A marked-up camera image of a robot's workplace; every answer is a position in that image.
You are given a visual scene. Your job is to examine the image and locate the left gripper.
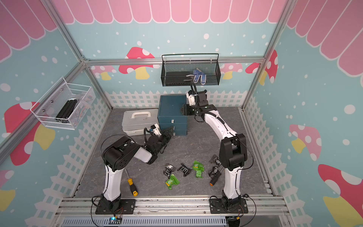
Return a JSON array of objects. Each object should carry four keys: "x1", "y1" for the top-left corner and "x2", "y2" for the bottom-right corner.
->
[{"x1": 154, "y1": 126, "x2": 174, "y2": 154}]

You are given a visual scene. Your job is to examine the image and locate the teal drawer cabinet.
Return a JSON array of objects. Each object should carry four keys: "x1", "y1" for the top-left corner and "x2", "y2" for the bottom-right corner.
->
[{"x1": 157, "y1": 95, "x2": 188, "y2": 136}]

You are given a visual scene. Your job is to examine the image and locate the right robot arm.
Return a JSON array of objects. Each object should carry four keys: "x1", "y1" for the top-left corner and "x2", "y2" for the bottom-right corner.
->
[{"x1": 182, "y1": 87, "x2": 248, "y2": 211}]

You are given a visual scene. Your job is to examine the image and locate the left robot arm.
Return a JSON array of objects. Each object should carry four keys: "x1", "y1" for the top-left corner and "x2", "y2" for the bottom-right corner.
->
[{"x1": 101, "y1": 127, "x2": 174, "y2": 209}]

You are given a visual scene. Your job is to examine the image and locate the black cookie pack left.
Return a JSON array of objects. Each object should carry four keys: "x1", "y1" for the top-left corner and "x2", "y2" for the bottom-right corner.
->
[{"x1": 163, "y1": 163, "x2": 176, "y2": 179}]

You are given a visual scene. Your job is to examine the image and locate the black cookie pack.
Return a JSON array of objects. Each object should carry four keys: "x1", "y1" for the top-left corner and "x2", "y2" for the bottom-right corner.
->
[
  {"x1": 209, "y1": 166, "x2": 221, "y2": 179},
  {"x1": 177, "y1": 163, "x2": 192, "y2": 177},
  {"x1": 163, "y1": 163, "x2": 176, "y2": 179},
  {"x1": 209, "y1": 154, "x2": 221, "y2": 166}
]

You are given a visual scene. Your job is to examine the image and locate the grey plastic toolbox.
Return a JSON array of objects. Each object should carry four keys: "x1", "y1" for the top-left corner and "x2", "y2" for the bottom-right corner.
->
[{"x1": 122, "y1": 109, "x2": 158, "y2": 136}]

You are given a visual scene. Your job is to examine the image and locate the blue white item in basket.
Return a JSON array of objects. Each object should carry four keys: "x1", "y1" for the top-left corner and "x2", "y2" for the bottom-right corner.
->
[{"x1": 185, "y1": 68, "x2": 207, "y2": 85}]

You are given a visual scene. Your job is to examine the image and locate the black cookie pack centre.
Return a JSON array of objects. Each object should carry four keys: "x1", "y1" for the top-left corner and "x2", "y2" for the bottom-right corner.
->
[{"x1": 177, "y1": 163, "x2": 192, "y2": 177}]

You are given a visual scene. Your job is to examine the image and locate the green cookie pack front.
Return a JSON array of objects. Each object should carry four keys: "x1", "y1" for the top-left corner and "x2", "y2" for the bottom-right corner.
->
[{"x1": 165, "y1": 174, "x2": 180, "y2": 190}]

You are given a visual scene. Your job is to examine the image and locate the green cookie pack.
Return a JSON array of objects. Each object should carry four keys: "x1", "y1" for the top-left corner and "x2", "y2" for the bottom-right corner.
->
[
  {"x1": 165, "y1": 174, "x2": 180, "y2": 190},
  {"x1": 192, "y1": 161, "x2": 205, "y2": 178}
]

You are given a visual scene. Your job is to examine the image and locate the green cookie pack right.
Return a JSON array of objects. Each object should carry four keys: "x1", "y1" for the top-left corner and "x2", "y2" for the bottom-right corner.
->
[{"x1": 192, "y1": 161, "x2": 205, "y2": 178}]

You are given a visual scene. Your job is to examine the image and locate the yellow black screwdriver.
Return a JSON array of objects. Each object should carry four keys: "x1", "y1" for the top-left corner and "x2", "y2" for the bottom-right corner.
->
[{"x1": 124, "y1": 169, "x2": 139, "y2": 197}]

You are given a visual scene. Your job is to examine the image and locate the black cookie pack far right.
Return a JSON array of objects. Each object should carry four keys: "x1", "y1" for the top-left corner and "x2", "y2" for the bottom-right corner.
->
[{"x1": 209, "y1": 154, "x2": 221, "y2": 166}]

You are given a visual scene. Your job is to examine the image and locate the orange black screwdriver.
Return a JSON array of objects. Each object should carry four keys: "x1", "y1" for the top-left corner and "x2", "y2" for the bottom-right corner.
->
[{"x1": 209, "y1": 167, "x2": 224, "y2": 186}]

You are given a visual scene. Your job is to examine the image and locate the small green circuit board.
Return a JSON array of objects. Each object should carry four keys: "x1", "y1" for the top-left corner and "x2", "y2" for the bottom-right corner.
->
[{"x1": 108, "y1": 217, "x2": 122, "y2": 225}]

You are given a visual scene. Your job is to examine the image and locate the black box in white basket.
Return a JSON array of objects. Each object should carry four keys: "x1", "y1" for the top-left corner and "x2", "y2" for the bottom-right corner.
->
[{"x1": 55, "y1": 98, "x2": 78, "y2": 124}]

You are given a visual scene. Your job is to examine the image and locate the black wire wall basket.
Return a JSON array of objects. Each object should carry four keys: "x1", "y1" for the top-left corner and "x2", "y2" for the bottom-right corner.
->
[{"x1": 161, "y1": 53, "x2": 221, "y2": 86}]

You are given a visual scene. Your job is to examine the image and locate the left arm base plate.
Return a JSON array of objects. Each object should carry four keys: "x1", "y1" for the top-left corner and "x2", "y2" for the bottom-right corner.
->
[{"x1": 95, "y1": 199, "x2": 136, "y2": 215}]

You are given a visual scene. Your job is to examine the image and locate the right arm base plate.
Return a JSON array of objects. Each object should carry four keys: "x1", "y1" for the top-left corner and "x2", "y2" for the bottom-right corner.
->
[{"x1": 209, "y1": 196, "x2": 249, "y2": 214}]

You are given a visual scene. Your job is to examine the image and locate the white wire wall basket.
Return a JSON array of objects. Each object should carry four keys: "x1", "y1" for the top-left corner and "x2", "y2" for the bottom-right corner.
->
[{"x1": 30, "y1": 78, "x2": 96, "y2": 130}]

